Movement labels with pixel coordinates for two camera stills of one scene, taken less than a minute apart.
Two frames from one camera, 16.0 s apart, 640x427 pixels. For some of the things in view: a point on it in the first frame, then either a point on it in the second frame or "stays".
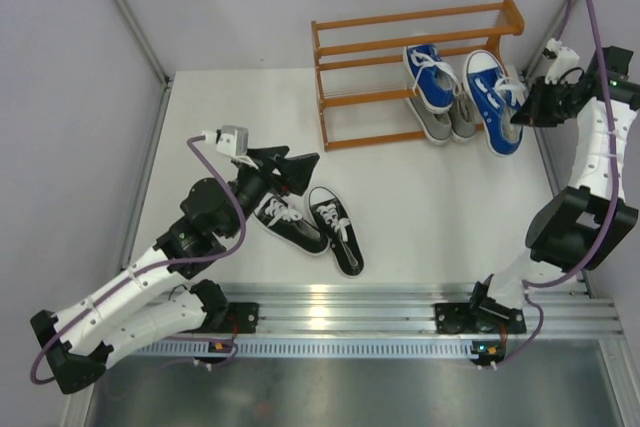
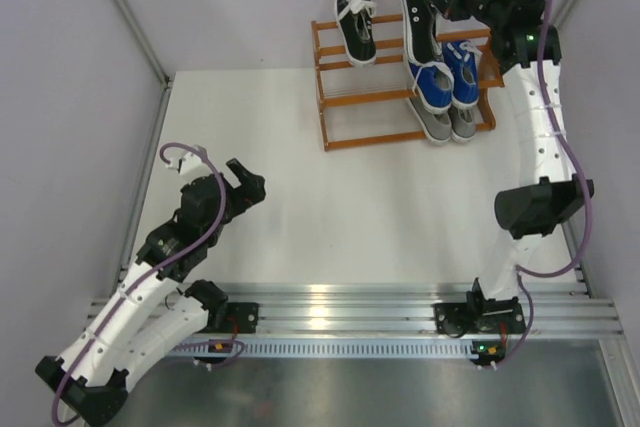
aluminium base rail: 404,311 stays
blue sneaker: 496,96 → 462,58
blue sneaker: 434,78 stays
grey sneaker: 463,118 stays
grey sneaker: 437,126 stays
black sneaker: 286,222 → 354,8
